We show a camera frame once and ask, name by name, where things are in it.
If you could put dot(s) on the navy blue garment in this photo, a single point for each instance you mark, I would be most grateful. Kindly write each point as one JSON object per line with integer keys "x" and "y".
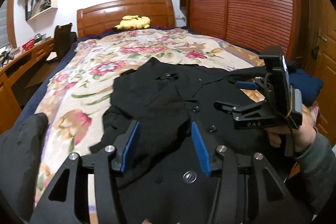
{"x": 309, "y": 86}

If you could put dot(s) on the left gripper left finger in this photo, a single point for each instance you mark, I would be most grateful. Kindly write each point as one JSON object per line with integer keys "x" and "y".
{"x": 126, "y": 145}

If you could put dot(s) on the wooden headboard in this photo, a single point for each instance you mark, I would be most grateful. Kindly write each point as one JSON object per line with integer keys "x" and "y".
{"x": 99, "y": 18}

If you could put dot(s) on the red basket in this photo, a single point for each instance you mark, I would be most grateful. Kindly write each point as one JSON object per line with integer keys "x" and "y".
{"x": 28, "y": 45}

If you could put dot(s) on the wooden desk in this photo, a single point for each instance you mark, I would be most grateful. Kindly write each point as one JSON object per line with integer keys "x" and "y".
{"x": 11, "y": 73}

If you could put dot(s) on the floral blanket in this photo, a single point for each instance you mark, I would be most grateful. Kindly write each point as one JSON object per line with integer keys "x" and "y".
{"x": 76, "y": 185}

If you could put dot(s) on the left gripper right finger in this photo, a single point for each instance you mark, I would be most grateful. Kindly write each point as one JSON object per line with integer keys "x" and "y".
{"x": 205, "y": 146}

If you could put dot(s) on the window blind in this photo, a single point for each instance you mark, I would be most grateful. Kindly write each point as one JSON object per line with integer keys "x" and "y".
{"x": 4, "y": 41}

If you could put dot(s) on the right hand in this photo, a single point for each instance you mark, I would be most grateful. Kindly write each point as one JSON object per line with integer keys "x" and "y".
{"x": 302, "y": 138}

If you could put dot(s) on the yellow plush toy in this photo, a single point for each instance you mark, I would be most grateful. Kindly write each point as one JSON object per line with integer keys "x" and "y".
{"x": 133, "y": 22}

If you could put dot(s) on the black coat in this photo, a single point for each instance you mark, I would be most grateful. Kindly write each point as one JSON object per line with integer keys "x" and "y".
{"x": 165, "y": 183}

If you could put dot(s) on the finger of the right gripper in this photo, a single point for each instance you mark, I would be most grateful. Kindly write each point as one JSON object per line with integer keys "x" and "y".
{"x": 246, "y": 85}
{"x": 229, "y": 108}

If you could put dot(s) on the dark grey jacket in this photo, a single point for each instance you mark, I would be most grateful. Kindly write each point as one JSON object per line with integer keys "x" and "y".
{"x": 21, "y": 148}

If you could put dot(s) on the dark wooden chair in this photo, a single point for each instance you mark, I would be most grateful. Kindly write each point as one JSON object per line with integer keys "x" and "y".
{"x": 63, "y": 40}

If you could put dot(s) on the wooden door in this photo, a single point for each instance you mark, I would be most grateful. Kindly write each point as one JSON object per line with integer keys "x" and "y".
{"x": 321, "y": 62}

